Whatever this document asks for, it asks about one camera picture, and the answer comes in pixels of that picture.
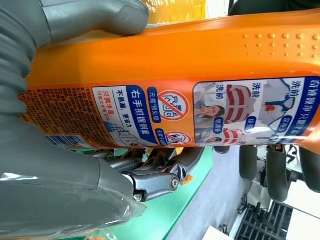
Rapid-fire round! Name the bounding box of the dark slatted panel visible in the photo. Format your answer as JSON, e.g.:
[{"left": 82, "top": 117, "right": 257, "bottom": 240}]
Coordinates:
[{"left": 235, "top": 201, "right": 294, "bottom": 240}]

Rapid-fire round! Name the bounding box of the green table mat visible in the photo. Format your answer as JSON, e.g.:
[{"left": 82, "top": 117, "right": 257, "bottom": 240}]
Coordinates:
[{"left": 107, "top": 147, "right": 214, "bottom": 240}]

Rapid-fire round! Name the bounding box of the cardboard with yellow tape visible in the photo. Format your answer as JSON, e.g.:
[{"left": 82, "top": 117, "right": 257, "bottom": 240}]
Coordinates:
[{"left": 141, "top": 0, "right": 208, "bottom": 25}]

